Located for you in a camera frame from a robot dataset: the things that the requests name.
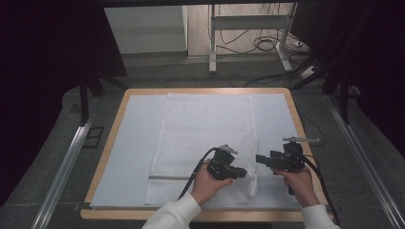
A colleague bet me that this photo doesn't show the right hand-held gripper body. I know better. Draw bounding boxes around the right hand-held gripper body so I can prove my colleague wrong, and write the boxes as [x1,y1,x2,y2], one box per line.
[268,135,321,175]

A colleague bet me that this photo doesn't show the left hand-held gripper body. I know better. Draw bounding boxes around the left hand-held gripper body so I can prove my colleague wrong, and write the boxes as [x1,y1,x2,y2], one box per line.
[206,143,239,181]

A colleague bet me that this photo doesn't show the white towel with grey stripe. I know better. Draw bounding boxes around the white towel with grey stripe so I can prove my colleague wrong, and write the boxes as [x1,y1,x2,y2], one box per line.
[144,93,260,206]

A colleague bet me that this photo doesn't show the person's left hand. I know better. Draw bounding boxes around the person's left hand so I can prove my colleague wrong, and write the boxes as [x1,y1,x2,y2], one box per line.
[190,157,235,206]

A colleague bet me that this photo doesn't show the person's right hand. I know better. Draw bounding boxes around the person's right hand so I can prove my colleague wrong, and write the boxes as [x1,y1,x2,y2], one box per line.
[272,165,321,208]

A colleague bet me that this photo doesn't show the black stand legs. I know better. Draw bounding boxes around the black stand legs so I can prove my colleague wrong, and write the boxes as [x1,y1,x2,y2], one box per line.
[290,60,362,126]
[78,71,129,128]

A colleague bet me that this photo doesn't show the white power strip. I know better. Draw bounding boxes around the white power strip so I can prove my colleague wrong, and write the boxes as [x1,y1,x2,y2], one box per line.
[299,65,319,79]

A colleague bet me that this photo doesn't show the pale blue table mat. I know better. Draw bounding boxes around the pale blue table mat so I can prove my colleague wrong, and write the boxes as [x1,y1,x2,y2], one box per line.
[90,93,304,210]

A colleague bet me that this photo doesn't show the wooden table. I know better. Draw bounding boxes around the wooden table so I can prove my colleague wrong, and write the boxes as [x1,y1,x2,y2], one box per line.
[79,87,334,223]

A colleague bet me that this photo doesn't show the dark curtain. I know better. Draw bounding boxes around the dark curtain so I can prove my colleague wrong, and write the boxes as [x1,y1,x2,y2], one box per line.
[0,0,129,208]
[289,0,405,160]

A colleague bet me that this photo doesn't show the white cabinet panel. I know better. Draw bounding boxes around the white cabinet panel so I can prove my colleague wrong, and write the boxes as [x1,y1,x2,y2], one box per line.
[103,5,189,55]

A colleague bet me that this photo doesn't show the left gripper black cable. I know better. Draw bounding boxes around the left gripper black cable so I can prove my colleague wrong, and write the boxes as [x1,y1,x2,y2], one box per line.
[177,147,222,201]

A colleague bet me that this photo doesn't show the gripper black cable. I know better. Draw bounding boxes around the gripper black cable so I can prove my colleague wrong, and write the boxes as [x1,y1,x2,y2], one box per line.
[302,154,341,227]
[177,147,222,201]

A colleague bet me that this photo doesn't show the thin black cable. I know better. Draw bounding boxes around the thin black cable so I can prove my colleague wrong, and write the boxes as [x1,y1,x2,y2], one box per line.
[299,114,327,148]

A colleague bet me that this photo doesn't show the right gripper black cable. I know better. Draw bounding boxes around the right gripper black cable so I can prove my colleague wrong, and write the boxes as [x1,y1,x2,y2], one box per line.
[302,154,341,227]

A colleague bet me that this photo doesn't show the aluminium floor rail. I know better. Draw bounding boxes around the aluminium floor rail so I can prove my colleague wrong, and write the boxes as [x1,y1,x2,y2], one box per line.
[30,122,94,229]
[324,94,405,229]

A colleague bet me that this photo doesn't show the black floor cables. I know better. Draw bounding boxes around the black floor cables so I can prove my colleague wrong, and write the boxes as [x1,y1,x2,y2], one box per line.
[208,3,314,89]

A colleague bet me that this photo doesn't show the black floor frame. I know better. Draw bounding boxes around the black floor frame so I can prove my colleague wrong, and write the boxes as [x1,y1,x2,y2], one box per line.
[82,126,105,149]

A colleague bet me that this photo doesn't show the white metal desk frame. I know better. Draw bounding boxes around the white metal desk frame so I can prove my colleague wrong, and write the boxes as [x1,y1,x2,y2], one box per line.
[207,2,299,75]

